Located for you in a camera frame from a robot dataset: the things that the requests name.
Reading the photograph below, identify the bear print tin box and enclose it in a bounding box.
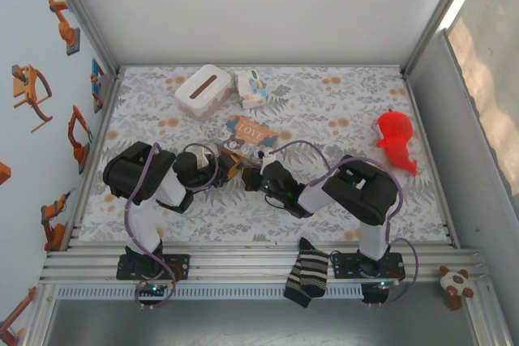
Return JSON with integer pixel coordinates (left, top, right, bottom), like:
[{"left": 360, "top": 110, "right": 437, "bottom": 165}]
[{"left": 213, "top": 114, "right": 280, "bottom": 169}]

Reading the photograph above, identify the printed tissue pack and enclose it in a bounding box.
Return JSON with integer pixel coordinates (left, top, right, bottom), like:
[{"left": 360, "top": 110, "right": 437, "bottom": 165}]
[{"left": 234, "top": 69, "right": 269, "bottom": 111}]

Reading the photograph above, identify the white tissue box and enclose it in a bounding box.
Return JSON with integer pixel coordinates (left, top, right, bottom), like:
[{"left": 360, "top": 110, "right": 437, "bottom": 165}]
[{"left": 174, "top": 63, "right": 233, "bottom": 123}]

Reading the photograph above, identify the black white striped sock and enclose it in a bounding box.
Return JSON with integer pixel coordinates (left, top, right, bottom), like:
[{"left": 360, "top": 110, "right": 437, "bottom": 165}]
[{"left": 282, "top": 237, "right": 330, "bottom": 309}]

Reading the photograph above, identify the floral tablecloth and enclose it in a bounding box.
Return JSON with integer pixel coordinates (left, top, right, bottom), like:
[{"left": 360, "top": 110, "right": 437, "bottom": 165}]
[{"left": 79, "top": 65, "right": 451, "bottom": 244}]

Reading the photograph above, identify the small circuit board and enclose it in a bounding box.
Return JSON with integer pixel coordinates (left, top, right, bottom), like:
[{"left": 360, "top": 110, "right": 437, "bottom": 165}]
[
  {"left": 362, "top": 280, "right": 401, "bottom": 293},
  {"left": 135, "top": 280, "right": 176, "bottom": 295}
]

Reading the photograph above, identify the red plush toy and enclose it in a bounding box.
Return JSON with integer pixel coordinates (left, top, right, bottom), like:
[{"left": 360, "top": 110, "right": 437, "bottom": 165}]
[{"left": 375, "top": 109, "right": 421, "bottom": 177}]

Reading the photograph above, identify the orange claw gripper sticker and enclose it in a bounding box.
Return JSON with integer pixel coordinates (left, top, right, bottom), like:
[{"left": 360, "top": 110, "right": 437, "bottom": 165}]
[{"left": 11, "top": 64, "right": 54, "bottom": 134}]

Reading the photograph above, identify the small brown white plush bear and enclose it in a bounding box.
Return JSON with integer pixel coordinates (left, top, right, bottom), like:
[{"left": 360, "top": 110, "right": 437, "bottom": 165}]
[{"left": 439, "top": 265, "right": 475, "bottom": 311}]

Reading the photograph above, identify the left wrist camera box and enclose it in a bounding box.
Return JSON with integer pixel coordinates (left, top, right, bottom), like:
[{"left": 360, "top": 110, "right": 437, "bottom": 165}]
[{"left": 195, "top": 149, "right": 215, "bottom": 169}]

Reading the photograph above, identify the aluminium rail beam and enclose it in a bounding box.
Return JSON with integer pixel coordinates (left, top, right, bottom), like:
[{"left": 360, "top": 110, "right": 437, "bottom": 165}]
[{"left": 38, "top": 240, "right": 491, "bottom": 285}]

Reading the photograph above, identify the aluminium side rail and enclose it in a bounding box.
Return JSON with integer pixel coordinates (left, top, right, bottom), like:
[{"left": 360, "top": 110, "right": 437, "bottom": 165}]
[
  {"left": 60, "top": 68, "right": 122, "bottom": 250},
  {"left": 399, "top": 66, "right": 461, "bottom": 250}
]

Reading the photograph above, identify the grey slotted cable duct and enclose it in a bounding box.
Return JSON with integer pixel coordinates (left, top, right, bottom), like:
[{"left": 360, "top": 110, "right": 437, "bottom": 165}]
[{"left": 54, "top": 284, "right": 364, "bottom": 301}]

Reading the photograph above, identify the blue orange wall sticker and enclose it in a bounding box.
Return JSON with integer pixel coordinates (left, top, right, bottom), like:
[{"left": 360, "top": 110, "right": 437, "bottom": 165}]
[{"left": 89, "top": 58, "right": 106, "bottom": 114}]

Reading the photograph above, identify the aluminium frame post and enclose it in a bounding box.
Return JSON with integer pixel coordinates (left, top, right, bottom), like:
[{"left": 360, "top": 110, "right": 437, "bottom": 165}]
[
  {"left": 42, "top": 0, "right": 122, "bottom": 75},
  {"left": 404, "top": 0, "right": 483, "bottom": 75}
]

